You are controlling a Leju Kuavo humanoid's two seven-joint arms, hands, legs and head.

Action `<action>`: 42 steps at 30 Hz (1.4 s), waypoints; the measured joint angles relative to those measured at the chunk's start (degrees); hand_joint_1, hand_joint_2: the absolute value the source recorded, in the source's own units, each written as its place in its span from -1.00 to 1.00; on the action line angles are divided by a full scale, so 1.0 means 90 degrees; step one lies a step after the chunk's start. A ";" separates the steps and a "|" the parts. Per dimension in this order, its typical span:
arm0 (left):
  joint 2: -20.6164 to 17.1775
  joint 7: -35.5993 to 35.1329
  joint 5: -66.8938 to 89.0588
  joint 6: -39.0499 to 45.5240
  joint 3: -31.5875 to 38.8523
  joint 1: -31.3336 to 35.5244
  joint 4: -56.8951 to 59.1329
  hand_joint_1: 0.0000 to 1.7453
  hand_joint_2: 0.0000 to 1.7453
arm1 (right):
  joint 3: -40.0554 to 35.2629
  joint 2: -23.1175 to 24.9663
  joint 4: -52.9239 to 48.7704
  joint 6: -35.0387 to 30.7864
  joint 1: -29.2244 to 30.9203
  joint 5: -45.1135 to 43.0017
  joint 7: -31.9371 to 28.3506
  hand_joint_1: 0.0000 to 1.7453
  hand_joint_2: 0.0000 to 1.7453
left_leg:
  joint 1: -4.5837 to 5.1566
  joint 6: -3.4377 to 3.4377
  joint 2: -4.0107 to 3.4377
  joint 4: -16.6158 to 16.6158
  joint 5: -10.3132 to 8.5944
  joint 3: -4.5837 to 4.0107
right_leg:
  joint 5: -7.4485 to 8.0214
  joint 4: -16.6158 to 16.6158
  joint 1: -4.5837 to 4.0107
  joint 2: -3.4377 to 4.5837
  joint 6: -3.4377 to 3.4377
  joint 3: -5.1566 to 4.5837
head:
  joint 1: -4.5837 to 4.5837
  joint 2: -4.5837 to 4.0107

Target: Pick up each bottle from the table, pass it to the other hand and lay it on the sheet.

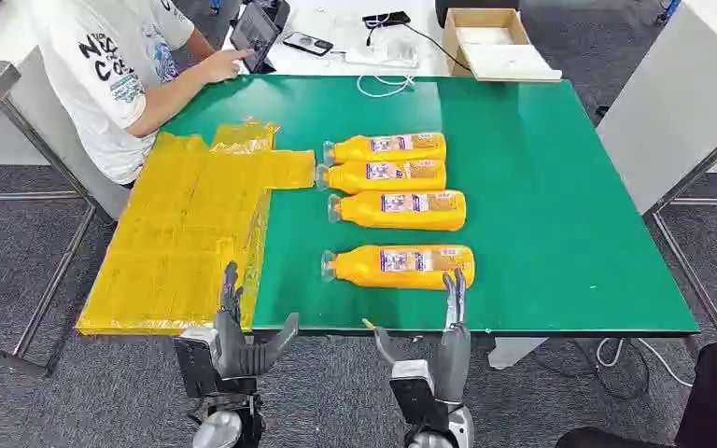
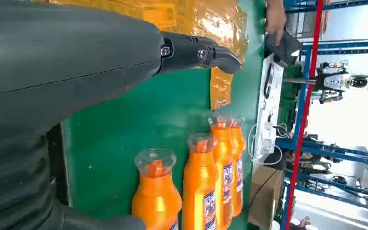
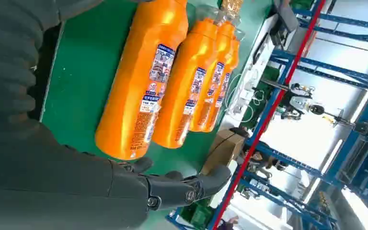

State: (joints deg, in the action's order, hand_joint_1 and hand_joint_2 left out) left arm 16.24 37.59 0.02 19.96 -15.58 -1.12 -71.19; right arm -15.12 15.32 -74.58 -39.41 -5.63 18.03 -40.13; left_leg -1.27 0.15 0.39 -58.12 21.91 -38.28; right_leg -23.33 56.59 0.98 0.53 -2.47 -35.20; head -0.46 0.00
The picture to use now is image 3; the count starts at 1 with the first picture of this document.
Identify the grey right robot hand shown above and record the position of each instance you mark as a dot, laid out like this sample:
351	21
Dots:
44	184

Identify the green table mat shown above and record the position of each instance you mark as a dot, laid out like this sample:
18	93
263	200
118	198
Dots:
85	79

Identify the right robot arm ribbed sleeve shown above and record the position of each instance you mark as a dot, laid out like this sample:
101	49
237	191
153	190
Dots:
6	63

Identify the orange plastic bottle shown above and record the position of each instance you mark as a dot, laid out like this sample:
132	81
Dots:
234	54
223	44
179	104

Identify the green plastic crate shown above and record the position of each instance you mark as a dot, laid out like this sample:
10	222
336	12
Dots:
200	216

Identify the brown cardboard box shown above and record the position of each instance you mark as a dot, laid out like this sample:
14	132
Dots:
222	152

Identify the white power strip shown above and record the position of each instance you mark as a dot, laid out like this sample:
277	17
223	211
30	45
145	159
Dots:
242	98

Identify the person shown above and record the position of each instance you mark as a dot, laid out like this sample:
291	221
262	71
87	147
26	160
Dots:
260	158

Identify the red metal bar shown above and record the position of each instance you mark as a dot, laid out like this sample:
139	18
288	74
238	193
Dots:
276	98

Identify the clear plastic wrap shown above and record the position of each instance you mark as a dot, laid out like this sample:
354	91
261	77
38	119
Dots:
231	9

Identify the white and black humanoid robot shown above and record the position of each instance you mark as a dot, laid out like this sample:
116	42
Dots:
300	103

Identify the ceiling light strip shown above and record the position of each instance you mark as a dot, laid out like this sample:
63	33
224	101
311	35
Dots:
327	165
366	95

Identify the dark grey device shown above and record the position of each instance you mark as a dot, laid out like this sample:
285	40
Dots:
285	16

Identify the black tripod stand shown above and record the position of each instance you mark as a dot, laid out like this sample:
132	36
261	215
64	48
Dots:
360	127

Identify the blue metal rack frame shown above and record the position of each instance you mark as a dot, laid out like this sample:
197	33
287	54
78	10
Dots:
330	70

